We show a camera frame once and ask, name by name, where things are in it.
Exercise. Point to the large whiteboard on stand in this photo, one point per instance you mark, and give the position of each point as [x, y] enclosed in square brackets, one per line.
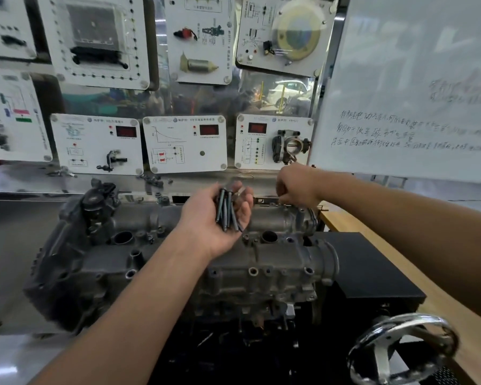
[405, 44]

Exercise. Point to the white panel curve graph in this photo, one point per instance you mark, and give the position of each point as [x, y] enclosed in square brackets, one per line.
[208, 156]

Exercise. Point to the white panel brass filter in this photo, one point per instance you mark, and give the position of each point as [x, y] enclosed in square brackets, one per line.
[220, 48]

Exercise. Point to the black throttle body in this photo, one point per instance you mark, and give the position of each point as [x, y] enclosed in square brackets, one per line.
[292, 146]

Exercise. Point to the person's left forearm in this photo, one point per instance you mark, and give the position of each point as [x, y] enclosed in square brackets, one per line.
[124, 324]

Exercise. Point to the person's left hand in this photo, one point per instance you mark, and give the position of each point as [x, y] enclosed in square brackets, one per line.
[204, 228]

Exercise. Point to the white panel green red labels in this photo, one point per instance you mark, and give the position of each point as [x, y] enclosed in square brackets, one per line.
[28, 144]

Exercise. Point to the grey metal engine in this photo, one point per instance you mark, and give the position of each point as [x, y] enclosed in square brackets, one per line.
[104, 268]

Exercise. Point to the black perforated metal panel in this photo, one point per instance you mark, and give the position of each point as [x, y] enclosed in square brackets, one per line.
[449, 376]

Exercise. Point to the small black metal clip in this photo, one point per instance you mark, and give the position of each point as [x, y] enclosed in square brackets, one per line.
[154, 181]

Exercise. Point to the chrome handwheel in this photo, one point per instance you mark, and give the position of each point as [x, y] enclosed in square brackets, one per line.
[385, 332]

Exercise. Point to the white panel control module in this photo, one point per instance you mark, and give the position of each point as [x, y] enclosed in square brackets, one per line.
[140, 36]

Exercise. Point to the person's right hand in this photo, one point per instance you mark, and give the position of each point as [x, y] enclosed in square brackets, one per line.
[300, 184]

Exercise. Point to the bundle of long dark bolts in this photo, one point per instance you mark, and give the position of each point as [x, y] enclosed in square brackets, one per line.
[226, 208]

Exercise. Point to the clear cased control module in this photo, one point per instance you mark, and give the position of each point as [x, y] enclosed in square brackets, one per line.
[92, 28]

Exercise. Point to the person's right forearm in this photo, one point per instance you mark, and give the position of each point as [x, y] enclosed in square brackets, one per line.
[425, 236]

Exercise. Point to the white panel throttle body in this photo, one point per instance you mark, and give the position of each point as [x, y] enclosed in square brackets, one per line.
[244, 156]

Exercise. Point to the white panel black lever sensor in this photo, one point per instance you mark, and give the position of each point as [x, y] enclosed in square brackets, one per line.
[88, 152]

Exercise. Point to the yellow blue disc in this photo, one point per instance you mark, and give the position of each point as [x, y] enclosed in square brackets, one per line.
[298, 32]

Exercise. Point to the white panel yellow disc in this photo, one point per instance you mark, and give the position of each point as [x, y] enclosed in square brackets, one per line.
[252, 15]

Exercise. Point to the white sensor training panel board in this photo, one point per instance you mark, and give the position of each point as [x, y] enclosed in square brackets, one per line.
[16, 228]

